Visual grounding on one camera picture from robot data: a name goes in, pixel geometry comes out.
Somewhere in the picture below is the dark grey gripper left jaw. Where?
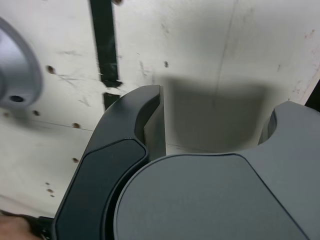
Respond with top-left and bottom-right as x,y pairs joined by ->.
51,84 -> 167,240

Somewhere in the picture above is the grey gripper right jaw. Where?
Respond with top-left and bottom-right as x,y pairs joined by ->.
113,101 -> 320,240

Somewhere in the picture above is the person's hand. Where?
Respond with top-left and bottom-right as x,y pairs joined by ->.
0,211 -> 35,240

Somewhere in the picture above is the black tape strip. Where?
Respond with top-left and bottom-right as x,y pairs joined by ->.
89,0 -> 123,111

